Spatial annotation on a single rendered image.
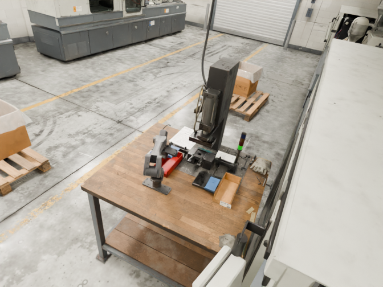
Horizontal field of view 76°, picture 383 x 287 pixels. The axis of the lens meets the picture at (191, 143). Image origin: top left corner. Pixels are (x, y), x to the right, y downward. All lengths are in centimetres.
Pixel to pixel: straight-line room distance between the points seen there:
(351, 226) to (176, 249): 170
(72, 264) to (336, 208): 218
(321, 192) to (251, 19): 1041
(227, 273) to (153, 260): 145
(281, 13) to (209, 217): 969
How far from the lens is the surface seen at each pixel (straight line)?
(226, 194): 176
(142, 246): 227
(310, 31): 1073
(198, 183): 177
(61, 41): 645
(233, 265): 82
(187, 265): 220
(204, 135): 178
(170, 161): 194
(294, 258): 61
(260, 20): 1093
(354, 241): 72
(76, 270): 251
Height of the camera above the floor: 216
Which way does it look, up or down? 36 degrees down
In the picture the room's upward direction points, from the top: 8 degrees clockwise
